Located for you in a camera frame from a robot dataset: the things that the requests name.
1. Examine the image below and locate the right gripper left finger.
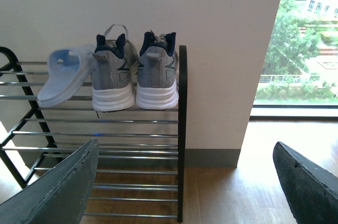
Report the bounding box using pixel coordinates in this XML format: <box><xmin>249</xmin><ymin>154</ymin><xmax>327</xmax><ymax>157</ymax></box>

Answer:
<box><xmin>1</xmin><ymin>139</ymin><xmax>99</xmax><ymax>223</ymax></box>

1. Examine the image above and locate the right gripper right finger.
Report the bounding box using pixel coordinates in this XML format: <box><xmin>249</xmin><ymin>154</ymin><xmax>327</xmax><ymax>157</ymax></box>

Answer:
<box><xmin>273</xmin><ymin>142</ymin><xmax>337</xmax><ymax>223</ymax></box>

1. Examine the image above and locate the grey sneaker one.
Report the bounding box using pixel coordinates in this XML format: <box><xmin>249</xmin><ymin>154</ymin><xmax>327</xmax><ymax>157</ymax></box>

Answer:
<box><xmin>91</xmin><ymin>24</ymin><xmax>139</xmax><ymax>112</ymax></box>
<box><xmin>136</xmin><ymin>31</ymin><xmax>179</xmax><ymax>110</ymax></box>

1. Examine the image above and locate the black metal shoe rack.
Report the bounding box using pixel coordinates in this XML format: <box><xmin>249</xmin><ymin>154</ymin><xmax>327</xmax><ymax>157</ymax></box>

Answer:
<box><xmin>1</xmin><ymin>46</ymin><xmax>187</xmax><ymax>223</ymax></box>

